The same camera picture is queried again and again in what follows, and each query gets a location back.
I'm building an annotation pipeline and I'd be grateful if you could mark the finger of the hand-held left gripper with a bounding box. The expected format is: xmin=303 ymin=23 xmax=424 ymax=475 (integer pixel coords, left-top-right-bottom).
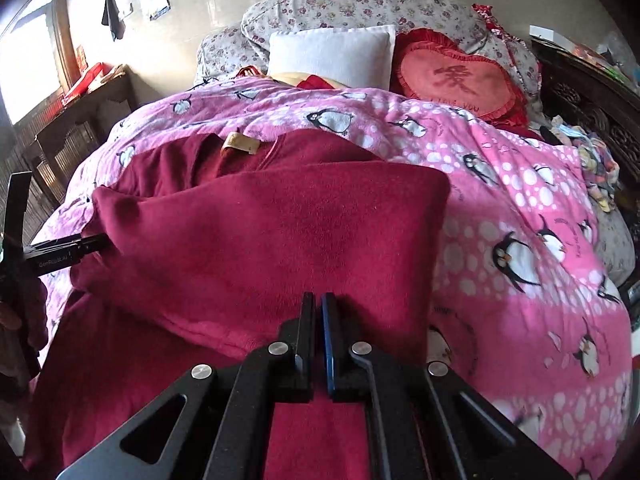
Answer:
xmin=75 ymin=233 xmax=109 ymax=257

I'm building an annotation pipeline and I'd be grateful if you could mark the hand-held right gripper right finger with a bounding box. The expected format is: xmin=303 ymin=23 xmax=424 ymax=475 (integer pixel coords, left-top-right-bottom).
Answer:
xmin=322 ymin=293 xmax=576 ymax=480

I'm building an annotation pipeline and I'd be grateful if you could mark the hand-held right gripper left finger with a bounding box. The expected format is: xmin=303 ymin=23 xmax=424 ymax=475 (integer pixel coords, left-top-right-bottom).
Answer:
xmin=55 ymin=292 xmax=316 ymax=480

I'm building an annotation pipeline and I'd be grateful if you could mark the maroon sweater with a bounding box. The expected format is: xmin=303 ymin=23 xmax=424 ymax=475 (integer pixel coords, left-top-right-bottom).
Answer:
xmin=22 ymin=129 xmax=452 ymax=480

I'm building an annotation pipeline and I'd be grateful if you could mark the pile of colourful clothes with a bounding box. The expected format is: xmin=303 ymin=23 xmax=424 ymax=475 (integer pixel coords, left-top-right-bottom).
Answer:
xmin=547 ymin=115 xmax=623 ymax=213

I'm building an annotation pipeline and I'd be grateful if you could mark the wooden side cabinet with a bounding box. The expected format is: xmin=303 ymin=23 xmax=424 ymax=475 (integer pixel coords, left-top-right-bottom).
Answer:
xmin=14 ymin=64 xmax=137 ymax=211

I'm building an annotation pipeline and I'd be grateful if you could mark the red box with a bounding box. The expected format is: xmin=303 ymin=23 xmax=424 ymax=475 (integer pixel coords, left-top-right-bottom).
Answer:
xmin=61 ymin=61 xmax=117 ymax=105

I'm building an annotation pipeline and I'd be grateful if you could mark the pink penguin print blanket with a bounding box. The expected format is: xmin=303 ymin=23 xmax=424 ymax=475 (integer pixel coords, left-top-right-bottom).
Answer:
xmin=30 ymin=75 xmax=637 ymax=480

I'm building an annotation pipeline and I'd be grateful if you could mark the window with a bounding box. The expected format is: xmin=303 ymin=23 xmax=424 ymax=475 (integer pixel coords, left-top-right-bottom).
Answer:
xmin=0 ymin=0 xmax=68 ymax=126

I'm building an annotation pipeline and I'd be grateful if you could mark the dark hanging cloth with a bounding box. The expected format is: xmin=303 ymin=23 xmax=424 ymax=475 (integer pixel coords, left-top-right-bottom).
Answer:
xmin=101 ymin=0 xmax=127 ymax=42

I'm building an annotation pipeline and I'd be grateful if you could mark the small floral pillow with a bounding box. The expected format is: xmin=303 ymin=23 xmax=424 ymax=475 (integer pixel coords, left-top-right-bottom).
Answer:
xmin=195 ymin=25 xmax=272 ymax=87

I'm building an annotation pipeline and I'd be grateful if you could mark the yellow and red cloth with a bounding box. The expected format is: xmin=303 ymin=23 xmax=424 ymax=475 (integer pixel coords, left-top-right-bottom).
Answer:
xmin=234 ymin=66 xmax=351 ymax=92

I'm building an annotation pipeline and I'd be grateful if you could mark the white pillow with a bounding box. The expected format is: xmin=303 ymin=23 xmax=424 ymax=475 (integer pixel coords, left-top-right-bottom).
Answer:
xmin=267 ymin=25 xmax=397 ymax=90

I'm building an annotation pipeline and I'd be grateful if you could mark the red heart-shaped cushion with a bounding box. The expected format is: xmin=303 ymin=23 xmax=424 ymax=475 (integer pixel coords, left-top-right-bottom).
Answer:
xmin=389 ymin=27 xmax=531 ymax=128

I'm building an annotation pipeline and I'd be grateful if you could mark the grey cushion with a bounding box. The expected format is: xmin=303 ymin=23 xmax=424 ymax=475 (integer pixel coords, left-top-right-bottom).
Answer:
xmin=594 ymin=204 xmax=638 ymax=288

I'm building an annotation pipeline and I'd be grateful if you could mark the large floral pillow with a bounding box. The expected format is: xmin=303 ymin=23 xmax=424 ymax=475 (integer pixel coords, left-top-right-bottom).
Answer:
xmin=241 ymin=0 xmax=543 ymax=111

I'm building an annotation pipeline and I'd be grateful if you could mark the dark carved wooden furniture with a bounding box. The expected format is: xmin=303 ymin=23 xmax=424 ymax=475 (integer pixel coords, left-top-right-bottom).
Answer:
xmin=529 ymin=35 xmax=640 ymax=201

